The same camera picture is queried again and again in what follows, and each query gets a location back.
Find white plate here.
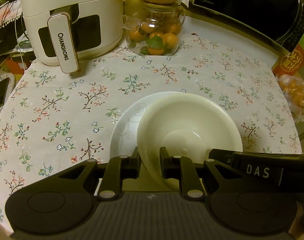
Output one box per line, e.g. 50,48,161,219
110,91,177,159

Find cream bowl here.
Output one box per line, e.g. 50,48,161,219
137,92,243,191

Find plastic bag of oranges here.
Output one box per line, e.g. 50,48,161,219
277,74,304,122

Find floral tablecloth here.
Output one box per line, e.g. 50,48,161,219
0,34,301,232

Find red gift box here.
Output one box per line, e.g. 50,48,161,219
273,35,304,76

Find glass jar of tangerines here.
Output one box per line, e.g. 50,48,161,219
123,0,185,56

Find white air fryer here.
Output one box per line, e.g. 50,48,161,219
21,0,123,74

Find black microwave oven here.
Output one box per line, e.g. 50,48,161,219
189,0,304,52

